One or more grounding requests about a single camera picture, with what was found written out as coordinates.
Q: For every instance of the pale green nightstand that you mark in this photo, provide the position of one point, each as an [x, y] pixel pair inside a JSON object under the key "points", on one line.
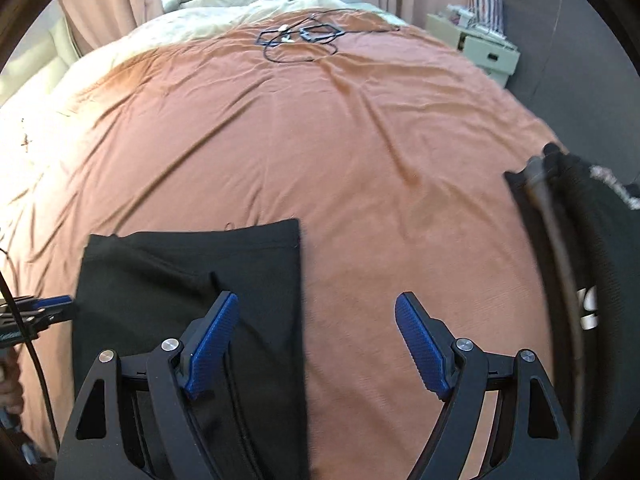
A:
{"points": [[480, 47]]}

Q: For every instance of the orange blanket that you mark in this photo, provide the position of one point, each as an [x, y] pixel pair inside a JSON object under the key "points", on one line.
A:
{"points": [[325, 160]]}

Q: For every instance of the pale green quilt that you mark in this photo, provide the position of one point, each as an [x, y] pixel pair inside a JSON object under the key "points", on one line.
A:
{"points": [[210, 20]]}

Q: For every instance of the striped paper bag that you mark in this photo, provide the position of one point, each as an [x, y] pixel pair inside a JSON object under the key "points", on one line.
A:
{"points": [[487, 2]]}

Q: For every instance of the cream padded headboard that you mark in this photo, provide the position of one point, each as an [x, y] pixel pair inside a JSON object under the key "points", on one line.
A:
{"points": [[35, 65]]}

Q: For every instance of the person's left hand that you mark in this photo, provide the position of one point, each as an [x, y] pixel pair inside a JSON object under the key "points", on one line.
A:
{"points": [[10, 385]]}

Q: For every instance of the black printed garment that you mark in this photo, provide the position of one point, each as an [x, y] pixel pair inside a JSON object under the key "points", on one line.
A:
{"points": [[600, 285]]}

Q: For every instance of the black t-shirt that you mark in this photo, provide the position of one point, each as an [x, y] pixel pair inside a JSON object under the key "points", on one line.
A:
{"points": [[165, 270]]}

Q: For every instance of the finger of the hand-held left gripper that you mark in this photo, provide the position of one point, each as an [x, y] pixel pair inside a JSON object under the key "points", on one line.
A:
{"points": [[56, 302], [55, 319]]}

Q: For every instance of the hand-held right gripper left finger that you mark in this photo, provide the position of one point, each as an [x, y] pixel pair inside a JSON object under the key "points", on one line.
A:
{"points": [[212, 350]]}

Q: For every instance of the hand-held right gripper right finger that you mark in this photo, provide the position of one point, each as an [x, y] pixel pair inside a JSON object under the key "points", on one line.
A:
{"points": [[422, 350]]}

